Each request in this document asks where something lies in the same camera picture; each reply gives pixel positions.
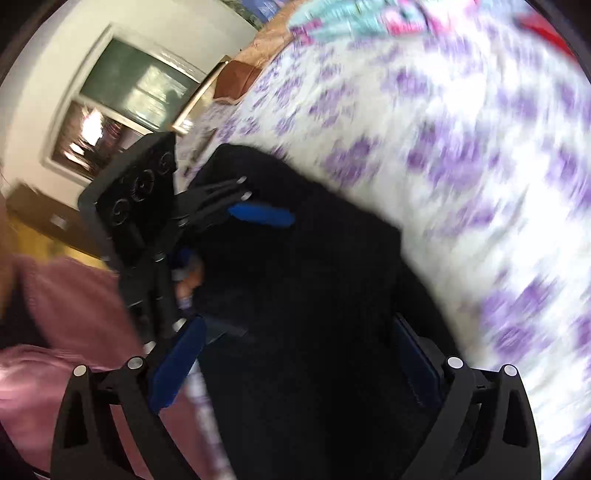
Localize black pants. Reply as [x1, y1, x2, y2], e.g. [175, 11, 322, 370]
[192, 144, 457, 479]

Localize pink sleeved forearm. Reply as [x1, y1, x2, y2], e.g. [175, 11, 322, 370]
[0, 250, 199, 480]

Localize person left hand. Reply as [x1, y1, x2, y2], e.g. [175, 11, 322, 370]
[175, 257, 204, 300]

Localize brown orange pillow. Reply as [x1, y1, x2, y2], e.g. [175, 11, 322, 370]
[213, 6, 294, 104]

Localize blue patterned cloth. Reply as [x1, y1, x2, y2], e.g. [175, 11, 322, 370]
[242, 0, 287, 23]

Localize folded colourful floral quilt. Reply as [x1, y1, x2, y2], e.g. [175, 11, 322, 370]
[287, 1, 449, 43]

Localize purple floral bed sheet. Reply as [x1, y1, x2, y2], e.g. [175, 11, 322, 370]
[176, 9, 590, 479]

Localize red folded garment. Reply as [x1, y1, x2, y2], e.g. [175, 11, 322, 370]
[515, 12, 575, 59]

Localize window with white frame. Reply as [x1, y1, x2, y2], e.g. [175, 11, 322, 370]
[42, 24, 205, 185]

